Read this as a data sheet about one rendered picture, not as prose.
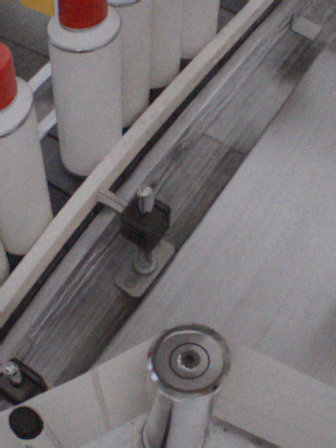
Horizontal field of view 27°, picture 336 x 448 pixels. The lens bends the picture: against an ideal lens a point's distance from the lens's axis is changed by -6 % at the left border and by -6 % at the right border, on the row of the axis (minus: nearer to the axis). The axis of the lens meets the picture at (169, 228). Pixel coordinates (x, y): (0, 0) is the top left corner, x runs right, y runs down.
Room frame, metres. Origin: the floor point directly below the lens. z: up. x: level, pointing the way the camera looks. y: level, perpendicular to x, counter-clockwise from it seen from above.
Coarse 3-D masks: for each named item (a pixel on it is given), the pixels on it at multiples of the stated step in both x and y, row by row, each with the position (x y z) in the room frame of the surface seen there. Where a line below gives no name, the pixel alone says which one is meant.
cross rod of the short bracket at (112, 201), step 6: (102, 192) 0.28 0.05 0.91; (108, 192) 0.28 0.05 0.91; (96, 198) 0.28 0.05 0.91; (102, 198) 0.28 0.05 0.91; (108, 198) 0.28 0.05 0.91; (114, 198) 0.28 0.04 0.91; (120, 198) 0.28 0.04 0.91; (102, 204) 0.27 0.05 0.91; (108, 204) 0.27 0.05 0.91; (114, 204) 0.27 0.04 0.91; (120, 204) 0.27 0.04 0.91; (126, 204) 0.27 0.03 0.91; (114, 210) 0.27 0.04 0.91; (120, 210) 0.27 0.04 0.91
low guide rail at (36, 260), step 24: (264, 0) 0.52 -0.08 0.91; (240, 24) 0.48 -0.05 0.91; (216, 48) 0.44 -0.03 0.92; (192, 72) 0.40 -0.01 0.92; (168, 96) 0.37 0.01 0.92; (144, 120) 0.35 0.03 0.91; (120, 144) 0.32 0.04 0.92; (144, 144) 0.34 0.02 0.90; (96, 168) 0.30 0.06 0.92; (120, 168) 0.31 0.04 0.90; (96, 192) 0.28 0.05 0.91; (72, 216) 0.26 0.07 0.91; (48, 240) 0.24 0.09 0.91; (24, 264) 0.22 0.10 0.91; (24, 288) 0.20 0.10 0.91; (0, 312) 0.18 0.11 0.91
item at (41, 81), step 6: (48, 66) 0.36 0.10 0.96; (42, 72) 0.36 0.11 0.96; (48, 72) 0.36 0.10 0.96; (36, 78) 0.35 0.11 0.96; (42, 78) 0.35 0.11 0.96; (48, 78) 0.35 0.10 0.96; (30, 84) 0.35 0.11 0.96; (36, 84) 0.35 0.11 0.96; (42, 84) 0.35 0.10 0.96; (48, 84) 0.35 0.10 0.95; (36, 90) 0.34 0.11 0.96; (42, 90) 0.35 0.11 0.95; (36, 96) 0.34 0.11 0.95
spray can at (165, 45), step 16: (160, 0) 0.41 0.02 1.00; (176, 0) 0.42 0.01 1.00; (160, 16) 0.41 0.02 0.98; (176, 16) 0.42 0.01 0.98; (160, 32) 0.41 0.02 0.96; (176, 32) 0.42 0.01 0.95; (160, 48) 0.41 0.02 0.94; (176, 48) 0.42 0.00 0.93; (160, 64) 0.41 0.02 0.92; (176, 64) 0.42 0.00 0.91; (160, 80) 0.41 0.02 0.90
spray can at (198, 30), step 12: (192, 0) 0.45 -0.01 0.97; (204, 0) 0.45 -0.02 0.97; (216, 0) 0.46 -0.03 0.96; (192, 12) 0.45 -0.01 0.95; (204, 12) 0.45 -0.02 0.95; (216, 12) 0.46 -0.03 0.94; (192, 24) 0.45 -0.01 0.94; (204, 24) 0.45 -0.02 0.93; (216, 24) 0.47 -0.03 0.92; (192, 36) 0.45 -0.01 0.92; (204, 36) 0.45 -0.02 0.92; (192, 48) 0.45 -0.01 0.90; (180, 60) 0.45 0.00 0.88; (192, 60) 0.45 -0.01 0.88
